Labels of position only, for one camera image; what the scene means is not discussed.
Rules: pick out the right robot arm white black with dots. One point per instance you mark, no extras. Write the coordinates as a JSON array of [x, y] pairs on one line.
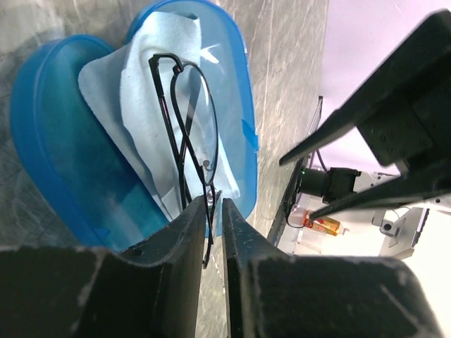
[[337, 183]]

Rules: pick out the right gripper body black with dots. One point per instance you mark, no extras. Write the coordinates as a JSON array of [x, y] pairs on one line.
[[411, 134]]

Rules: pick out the black thin sunglasses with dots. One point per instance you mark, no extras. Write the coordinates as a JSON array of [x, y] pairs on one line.
[[186, 141]]

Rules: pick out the blue translucent glasses case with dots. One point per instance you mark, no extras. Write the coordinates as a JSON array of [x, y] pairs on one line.
[[76, 165]]

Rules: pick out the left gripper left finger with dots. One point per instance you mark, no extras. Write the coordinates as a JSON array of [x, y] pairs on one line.
[[148, 290]]

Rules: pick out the clear plastic cup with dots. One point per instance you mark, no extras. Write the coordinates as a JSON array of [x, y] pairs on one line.
[[311, 239]]

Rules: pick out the light blue cleaning cloth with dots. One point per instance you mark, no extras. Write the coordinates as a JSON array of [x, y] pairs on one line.
[[120, 91]]

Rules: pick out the amber tea bottle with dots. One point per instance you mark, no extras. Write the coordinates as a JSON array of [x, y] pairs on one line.
[[325, 225]]

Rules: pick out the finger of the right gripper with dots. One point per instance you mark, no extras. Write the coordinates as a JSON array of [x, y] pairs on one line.
[[410, 188], [420, 63]]

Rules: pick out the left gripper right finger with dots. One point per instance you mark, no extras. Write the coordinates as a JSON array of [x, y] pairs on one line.
[[272, 294]]

